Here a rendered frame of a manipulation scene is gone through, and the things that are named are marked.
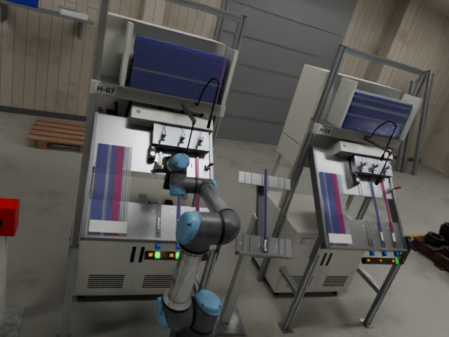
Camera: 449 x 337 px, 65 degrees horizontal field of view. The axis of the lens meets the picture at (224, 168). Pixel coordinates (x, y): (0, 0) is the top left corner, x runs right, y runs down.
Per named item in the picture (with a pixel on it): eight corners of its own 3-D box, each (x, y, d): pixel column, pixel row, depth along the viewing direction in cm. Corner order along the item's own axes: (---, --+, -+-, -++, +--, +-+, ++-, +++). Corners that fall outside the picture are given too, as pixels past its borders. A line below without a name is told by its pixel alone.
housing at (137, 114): (205, 140, 228) (213, 130, 216) (127, 128, 210) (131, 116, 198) (205, 130, 231) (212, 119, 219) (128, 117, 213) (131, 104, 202)
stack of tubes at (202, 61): (216, 103, 211) (228, 58, 202) (128, 86, 193) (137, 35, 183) (211, 98, 222) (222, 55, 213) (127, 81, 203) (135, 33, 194)
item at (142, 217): (210, 242, 199) (212, 241, 197) (84, 237, 175) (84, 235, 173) (208, 209, 207) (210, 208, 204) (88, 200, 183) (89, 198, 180)
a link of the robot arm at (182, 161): (173, 169, 156) (174, 150, 157) (167, 172, 166) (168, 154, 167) (190, 171, 158) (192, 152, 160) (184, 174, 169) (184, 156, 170)
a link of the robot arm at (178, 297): (191, 333, 145) (228, 225, 122) (155, 335, 139) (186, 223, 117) (186, 309, 155) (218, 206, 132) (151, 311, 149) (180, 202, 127)
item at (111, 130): (206, 182, 216) (210, 179, 212) (91, 170, 192) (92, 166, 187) (206, 134, 229) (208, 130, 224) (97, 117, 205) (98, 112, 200)
